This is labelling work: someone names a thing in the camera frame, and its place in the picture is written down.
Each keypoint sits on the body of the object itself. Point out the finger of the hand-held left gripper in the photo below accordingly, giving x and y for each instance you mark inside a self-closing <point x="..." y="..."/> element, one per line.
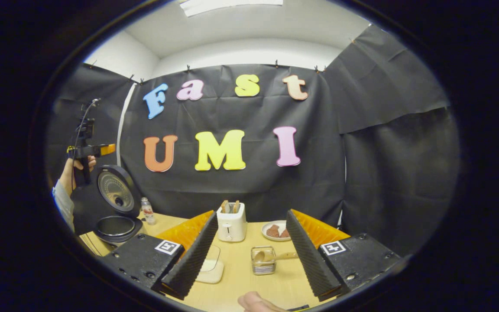
<point x="108" y="149"/>

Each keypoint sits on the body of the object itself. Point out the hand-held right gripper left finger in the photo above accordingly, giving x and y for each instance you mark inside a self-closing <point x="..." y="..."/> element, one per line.
<point x="195" y="260"/>

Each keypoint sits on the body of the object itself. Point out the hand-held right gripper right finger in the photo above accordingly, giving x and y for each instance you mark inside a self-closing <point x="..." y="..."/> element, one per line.
<point x="310" y="260"/>

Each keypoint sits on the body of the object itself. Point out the white rice box clear lid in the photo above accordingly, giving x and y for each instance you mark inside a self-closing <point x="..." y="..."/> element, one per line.
<point x="210" y="273"/>

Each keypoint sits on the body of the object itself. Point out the wooden spoon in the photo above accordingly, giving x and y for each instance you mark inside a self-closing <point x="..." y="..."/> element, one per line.
<point x="282" y="256"/>

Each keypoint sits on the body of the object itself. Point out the dark silver rice cooker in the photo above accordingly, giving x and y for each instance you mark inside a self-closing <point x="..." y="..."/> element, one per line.
<point x="115" y="190"/>

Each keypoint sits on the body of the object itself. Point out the brown meat piece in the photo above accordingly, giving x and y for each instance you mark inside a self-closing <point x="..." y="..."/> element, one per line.
<point x="285" y="233"/>
<point x="273" y="231"/>

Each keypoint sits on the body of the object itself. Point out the round white plate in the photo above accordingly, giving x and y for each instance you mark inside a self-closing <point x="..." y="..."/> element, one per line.
<point x="280" y="223"/>

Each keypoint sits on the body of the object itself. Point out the white toaster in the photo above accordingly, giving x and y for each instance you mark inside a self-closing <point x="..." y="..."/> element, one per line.
<point x="232" y="227"/>

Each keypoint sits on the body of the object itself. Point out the toast slice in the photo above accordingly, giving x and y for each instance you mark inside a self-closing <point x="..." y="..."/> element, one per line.
<point x="236" y="206"/>
<point x="225" y="206"/>

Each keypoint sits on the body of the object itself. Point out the small clear bottle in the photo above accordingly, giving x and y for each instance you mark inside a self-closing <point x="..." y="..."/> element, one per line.
<point x="148" y="213"/>

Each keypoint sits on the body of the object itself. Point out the black backdrop cloth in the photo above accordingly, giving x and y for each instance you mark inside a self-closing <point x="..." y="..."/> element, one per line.
<point x="383" y="173"/>

